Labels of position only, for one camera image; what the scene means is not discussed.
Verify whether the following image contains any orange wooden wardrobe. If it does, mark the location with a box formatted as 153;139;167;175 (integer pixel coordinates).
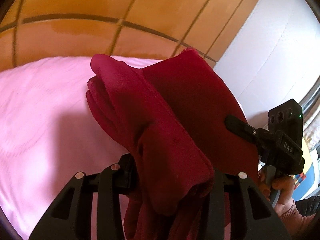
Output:
1;0;259;70

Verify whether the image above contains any dark red garment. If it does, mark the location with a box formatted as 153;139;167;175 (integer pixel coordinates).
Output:
86;49;258;239

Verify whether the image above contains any pink bed cover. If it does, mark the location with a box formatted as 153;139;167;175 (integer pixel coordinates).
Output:
0;55;249;240

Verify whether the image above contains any person's right hand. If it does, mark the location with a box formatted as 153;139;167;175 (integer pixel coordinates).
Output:
257;167;316;235

